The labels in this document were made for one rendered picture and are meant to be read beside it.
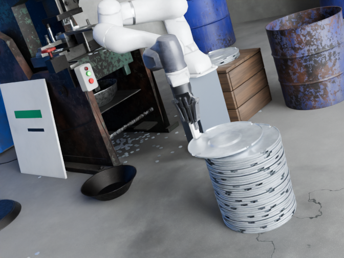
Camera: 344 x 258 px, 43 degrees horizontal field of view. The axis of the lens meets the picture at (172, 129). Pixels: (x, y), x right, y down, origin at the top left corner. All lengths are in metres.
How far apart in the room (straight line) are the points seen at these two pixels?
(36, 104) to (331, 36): 1.70
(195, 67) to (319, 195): 0.81
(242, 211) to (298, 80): 1.11
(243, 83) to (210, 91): 0.44
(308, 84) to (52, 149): 1.53
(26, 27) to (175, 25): 1.00
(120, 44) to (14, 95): 1.24
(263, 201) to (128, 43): 0.83
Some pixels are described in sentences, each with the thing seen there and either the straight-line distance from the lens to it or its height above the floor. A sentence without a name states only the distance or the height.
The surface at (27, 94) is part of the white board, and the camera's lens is 2.79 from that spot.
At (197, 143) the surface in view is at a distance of 1.72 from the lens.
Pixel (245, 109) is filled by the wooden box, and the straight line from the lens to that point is 2.62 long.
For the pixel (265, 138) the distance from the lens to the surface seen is 1.62.
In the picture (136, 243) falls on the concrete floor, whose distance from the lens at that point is 1.84.
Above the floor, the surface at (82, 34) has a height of 0.76.
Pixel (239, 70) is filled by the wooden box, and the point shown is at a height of 0.30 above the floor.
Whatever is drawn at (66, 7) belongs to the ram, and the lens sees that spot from 2.61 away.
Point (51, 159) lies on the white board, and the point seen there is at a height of 0.11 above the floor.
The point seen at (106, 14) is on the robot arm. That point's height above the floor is 0.85.
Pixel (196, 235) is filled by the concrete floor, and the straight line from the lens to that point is 1.75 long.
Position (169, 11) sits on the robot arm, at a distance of 2.07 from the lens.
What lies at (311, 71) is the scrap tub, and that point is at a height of 0.22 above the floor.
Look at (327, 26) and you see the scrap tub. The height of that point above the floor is 0.43.
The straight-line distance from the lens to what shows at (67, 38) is 2.66.
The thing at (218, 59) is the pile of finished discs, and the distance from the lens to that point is 2.63.
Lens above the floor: 0.98
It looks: 20 degrees down
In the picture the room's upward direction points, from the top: 18 degrees counter-clockwise
